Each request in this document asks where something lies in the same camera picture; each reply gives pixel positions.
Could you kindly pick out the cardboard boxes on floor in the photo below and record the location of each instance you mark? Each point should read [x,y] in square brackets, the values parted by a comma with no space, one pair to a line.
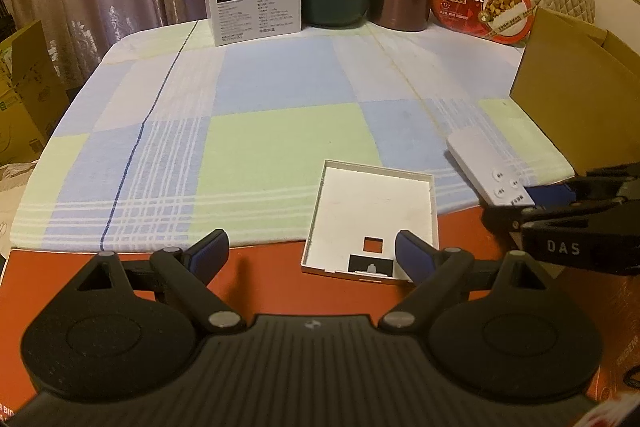
[33,98]

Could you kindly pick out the open cardboard box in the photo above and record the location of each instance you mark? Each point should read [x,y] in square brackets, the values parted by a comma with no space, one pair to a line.
[579,84]

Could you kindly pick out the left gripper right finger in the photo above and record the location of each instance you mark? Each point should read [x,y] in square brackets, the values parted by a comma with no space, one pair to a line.
[439,279]

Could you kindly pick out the white flat tray lid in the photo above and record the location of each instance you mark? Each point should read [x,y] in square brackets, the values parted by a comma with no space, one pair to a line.
[358,213]

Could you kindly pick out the white remote with buttons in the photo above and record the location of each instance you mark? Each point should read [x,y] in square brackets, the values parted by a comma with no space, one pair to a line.
[489,174]

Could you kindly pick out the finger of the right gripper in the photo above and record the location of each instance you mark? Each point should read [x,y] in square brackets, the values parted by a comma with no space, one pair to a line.
[527,217]
[551,195]

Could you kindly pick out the red instant rice bowl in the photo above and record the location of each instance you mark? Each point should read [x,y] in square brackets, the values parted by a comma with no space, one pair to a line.
[500,21]

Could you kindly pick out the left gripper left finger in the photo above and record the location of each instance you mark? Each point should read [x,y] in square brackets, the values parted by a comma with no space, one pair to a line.
[184,276]

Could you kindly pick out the checkered pastel tablecloth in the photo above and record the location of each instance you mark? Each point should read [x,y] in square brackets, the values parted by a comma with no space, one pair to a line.
[172,136]

